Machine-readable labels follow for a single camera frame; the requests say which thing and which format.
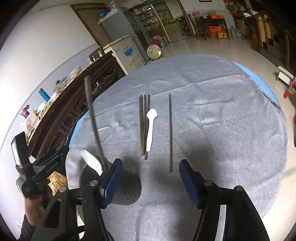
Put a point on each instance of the grey table cloth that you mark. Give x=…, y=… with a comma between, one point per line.
x=226, y=126

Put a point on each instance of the small floor fan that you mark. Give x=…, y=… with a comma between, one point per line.
x=154, y=52

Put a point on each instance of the blue thermos bottle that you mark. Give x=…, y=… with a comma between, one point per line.
x=44, y=95

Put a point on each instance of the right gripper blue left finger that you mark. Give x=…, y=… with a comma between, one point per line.
x=108, y=183

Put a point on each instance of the person's left hand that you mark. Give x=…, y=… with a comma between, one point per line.
x=33, y=206

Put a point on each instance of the red stool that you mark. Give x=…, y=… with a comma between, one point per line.
x=290, y=88

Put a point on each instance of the glass lidded pot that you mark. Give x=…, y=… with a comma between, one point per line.
x=60, y=84

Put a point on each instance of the purple water bottle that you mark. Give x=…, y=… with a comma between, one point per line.
x=24, y=112

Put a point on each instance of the dark wooden side table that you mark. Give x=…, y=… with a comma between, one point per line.
x=200, y=26

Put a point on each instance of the black perforated utensil holder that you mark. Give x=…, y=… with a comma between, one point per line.
x=127, y=192

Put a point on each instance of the dark chopstick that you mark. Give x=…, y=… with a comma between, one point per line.
x=171, y=135
x=145, y=112
x=89, y=99
x=141, y=124
x=148, y=108

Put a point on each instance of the grey refrigerator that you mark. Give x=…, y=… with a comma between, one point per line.
x=120, y=22

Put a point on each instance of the white plastic spoon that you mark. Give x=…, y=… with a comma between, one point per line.
x=151, y=115
x=92, y=161

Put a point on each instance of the shelf with goods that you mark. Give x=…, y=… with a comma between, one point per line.
x=149, y=18

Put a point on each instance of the white step stool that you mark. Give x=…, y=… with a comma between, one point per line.
x=284, y=75

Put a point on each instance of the orange boxes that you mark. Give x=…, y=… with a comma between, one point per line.
x=218, y=27

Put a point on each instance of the wooden chair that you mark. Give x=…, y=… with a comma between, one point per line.
x=99, y=52

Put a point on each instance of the white chest freezer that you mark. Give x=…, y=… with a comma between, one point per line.
x=126, y=53

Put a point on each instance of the dark carved wooden table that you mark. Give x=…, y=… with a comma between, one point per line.
x=57, y=123

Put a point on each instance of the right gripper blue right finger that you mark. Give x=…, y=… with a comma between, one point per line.
x=194, y=184

